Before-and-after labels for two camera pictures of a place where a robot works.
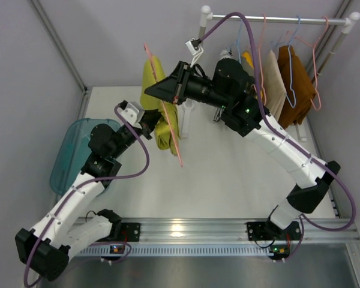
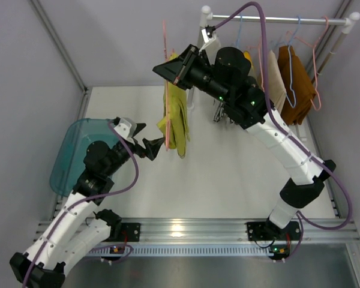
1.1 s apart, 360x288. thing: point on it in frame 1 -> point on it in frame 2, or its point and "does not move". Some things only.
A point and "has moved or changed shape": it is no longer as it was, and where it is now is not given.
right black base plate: (269, 231) does not move
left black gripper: (147, 126) -> (138, 143)
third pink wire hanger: (314, 57) does not move
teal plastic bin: (72, 151) does not move
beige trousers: (275, 92) does not move
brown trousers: (300, 91) does not move
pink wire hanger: (164, 108) -> (167, 123)
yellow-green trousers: (167, 132) has moved or changed shape
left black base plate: (130, 231) does not move
